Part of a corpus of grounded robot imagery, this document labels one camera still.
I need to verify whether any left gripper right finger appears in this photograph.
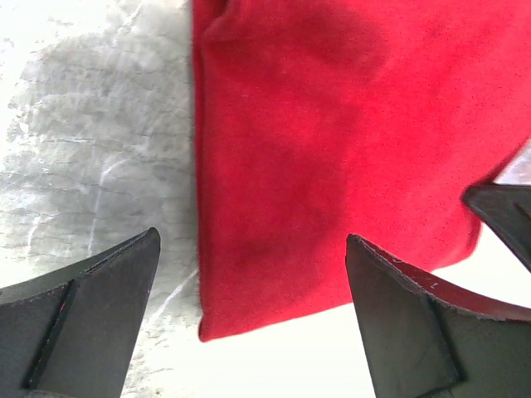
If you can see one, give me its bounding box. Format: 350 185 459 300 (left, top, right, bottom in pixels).
346 235 530 397

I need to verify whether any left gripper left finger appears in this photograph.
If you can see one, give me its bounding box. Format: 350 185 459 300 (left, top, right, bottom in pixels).
1 228 161 397

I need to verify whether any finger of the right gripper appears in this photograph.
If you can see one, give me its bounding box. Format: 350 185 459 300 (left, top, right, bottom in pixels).
462 183 531 270

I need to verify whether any red t-shirt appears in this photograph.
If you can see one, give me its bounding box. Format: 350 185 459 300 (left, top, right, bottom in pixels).
192 1 530 342

